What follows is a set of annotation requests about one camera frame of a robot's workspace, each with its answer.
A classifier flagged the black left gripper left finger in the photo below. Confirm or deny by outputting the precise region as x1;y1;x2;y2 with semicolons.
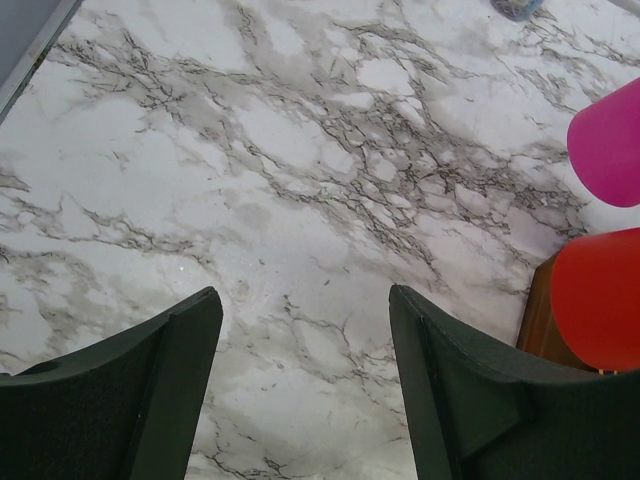
1;287;222;479

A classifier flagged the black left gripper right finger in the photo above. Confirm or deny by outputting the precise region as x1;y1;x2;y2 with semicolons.
389;285;639;479

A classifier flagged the wooden rack base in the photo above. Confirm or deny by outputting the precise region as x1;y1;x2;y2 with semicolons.
516;254;597;372

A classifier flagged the red wine glass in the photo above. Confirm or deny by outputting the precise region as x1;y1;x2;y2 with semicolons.
551;228;639;372

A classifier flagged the pink wine glass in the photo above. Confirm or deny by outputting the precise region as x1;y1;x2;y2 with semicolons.
567;79;639;208

